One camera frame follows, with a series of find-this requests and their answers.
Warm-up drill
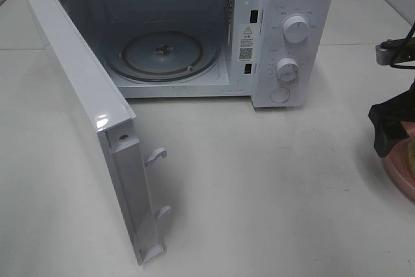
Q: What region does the white warning label sticker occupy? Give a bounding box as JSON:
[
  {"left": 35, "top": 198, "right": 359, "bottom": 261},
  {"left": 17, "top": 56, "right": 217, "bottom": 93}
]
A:
[{"left": 238, "top": 24, "right": 255, "bottom": 62}]

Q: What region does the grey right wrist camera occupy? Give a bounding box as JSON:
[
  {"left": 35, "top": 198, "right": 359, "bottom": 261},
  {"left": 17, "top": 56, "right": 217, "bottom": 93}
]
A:
[{"left": 375, "top": 42, "right": 397, "bottom": 66}]

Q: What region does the toast sandwich with lettuce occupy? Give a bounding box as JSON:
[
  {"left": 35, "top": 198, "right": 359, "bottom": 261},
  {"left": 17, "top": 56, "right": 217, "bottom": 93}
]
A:
[{"left": 407, "top": 140, "right": 415, "bottom": 174}]

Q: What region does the pink round plate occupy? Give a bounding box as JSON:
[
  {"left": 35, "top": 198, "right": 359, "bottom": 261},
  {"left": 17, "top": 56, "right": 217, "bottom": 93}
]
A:
[{"left": 383, "top": 121, "right": 414, "bottom": 202}]

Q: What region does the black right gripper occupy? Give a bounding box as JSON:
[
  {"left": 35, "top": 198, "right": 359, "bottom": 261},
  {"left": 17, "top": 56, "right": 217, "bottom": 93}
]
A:
[{"left": 368, "top": 82, "right": 415, "bottom": 158}]

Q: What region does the lower white timer knob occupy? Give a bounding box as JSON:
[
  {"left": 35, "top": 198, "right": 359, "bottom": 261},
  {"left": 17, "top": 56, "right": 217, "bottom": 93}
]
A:
[{"left": 276, "top": 57, "right": 299, "bottom": 82}]

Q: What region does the white microwave door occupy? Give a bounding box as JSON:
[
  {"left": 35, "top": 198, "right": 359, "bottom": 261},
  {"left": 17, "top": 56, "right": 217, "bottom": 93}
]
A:
[{"left": 27, "top": 0, "right": 171, "bottom": 265}]

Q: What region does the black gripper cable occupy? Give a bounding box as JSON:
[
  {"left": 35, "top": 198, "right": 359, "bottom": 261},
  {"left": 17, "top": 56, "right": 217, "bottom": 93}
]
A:
[{"left": 381, "top": 19, "right": 415, "bottom": 70}]

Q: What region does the round white door button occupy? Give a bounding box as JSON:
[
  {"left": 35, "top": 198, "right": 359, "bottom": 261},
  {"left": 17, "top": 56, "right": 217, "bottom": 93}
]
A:
[{"left": 270, "top": 87, "right": 290, "bottom": 103}]

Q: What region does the glass microwave turntable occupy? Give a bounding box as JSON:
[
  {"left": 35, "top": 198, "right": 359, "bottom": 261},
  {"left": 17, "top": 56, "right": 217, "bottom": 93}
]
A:
[{"left": 106, "top": 30, "right": 220, "bottom": 82}]

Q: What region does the upper white power knob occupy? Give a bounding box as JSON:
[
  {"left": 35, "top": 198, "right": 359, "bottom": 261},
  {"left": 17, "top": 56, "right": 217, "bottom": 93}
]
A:
[{"left": 282, "top": 13, "right": 310, "bottom": 43}]

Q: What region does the white microwave oven body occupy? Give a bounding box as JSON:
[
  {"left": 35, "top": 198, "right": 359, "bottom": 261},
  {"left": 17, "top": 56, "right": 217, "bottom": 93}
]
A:
[{"left": 59, "top": 0, "right": 331, "bottom": 108}]

